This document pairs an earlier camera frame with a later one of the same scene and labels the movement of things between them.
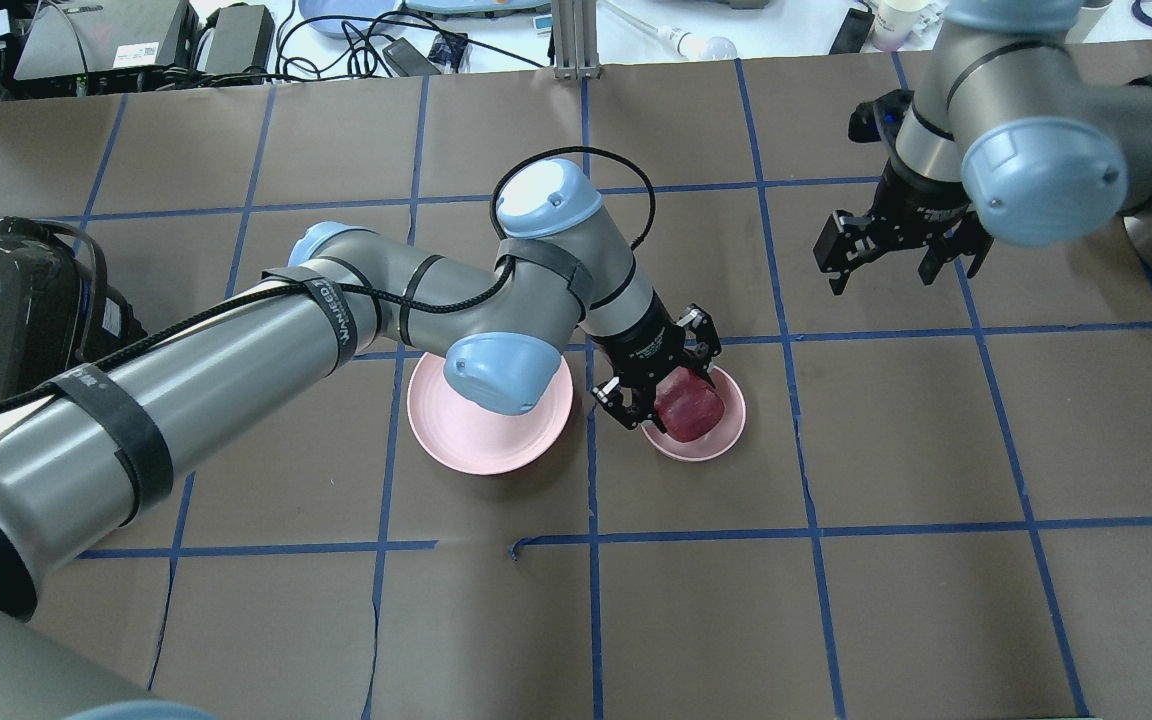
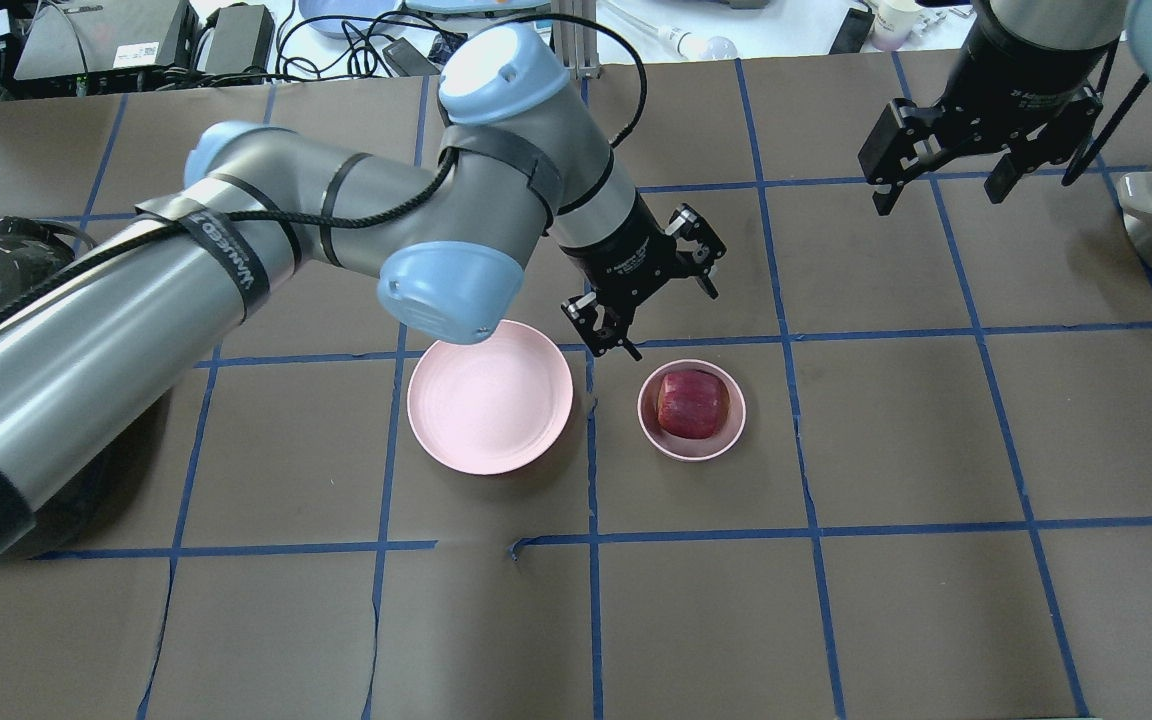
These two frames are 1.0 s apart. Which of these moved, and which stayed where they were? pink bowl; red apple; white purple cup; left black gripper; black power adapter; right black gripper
Moved: left black gripper; right black gripper
Stayed: pink bowl; white purple cup; black power adapter; red apple
